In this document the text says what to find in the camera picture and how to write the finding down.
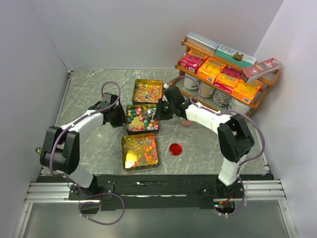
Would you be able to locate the silver metal scoop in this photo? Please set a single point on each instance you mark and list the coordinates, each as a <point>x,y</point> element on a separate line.
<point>149,113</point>

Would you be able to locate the gold tin of stick candies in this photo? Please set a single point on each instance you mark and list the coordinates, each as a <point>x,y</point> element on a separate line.
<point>147,91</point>

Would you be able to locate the white printed cup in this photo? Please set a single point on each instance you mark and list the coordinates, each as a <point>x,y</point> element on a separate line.
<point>236,105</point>

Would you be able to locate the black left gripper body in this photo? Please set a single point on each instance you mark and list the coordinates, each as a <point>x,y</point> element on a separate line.
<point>119,116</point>

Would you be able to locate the pink orange sponge box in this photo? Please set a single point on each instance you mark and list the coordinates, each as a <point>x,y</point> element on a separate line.
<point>228,79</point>

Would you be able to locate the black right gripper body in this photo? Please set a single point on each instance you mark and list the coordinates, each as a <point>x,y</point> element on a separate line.
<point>168,111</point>

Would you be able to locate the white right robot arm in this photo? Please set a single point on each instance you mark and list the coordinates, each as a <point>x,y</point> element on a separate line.
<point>234,136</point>

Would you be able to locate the gold tin of star candies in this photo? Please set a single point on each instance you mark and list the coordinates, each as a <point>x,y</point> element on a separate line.
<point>136,124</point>

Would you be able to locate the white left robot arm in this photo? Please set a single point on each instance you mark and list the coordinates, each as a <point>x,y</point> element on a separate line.
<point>61,148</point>

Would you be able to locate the gold tin of gummy candies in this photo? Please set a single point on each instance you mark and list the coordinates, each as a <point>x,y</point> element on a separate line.
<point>139,152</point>

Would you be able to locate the monkey print cup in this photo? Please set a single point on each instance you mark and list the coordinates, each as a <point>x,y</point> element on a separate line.
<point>221,99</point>

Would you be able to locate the teal cat box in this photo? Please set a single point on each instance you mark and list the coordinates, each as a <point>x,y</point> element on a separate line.
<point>234,56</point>

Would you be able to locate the clear glass jar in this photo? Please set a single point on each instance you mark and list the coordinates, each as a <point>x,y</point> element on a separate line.
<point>186,122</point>

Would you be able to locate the green champagne bottle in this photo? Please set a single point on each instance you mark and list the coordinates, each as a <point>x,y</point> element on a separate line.
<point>38,150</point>

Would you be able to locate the red jar lid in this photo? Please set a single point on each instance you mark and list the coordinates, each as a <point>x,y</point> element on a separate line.
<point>175,149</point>

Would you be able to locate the red long box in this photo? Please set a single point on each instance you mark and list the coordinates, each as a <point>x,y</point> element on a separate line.
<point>260,69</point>

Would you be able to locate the orange yellow sponge box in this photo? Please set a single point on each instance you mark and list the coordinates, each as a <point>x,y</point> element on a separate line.
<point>246,92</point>

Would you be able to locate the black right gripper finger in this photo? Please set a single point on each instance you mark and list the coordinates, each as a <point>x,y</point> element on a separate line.
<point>161,103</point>
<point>158,115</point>

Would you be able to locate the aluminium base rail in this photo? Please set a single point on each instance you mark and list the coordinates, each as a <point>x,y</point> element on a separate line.
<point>48,192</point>

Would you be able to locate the beige cup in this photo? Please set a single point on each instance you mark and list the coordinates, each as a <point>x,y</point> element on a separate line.
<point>207,91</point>

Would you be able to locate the silver long box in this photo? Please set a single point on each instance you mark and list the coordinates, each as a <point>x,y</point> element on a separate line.
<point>202,42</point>

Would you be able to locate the wooden two-tier shelf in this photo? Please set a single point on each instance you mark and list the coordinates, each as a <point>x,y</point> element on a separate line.
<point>267,81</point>

